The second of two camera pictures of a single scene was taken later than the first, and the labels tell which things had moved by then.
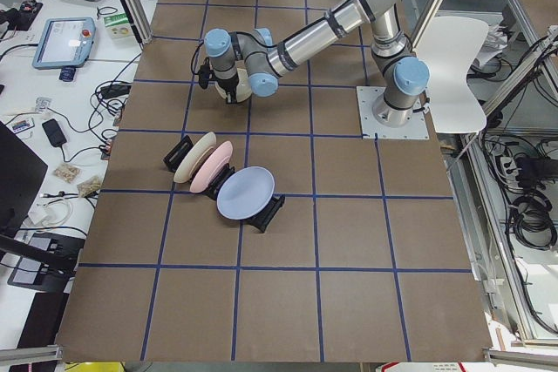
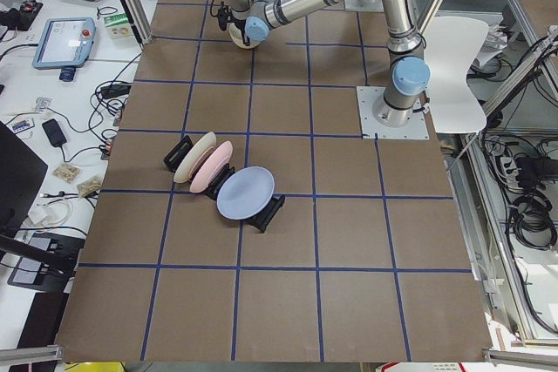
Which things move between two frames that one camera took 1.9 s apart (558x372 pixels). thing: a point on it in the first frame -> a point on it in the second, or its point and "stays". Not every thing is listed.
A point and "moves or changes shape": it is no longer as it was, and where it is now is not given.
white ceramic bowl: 243,90 moves or changes shape
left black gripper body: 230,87 -> 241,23
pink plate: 221,156 stays
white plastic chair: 450,44 stays
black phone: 54,132 stays
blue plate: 246,193 stays
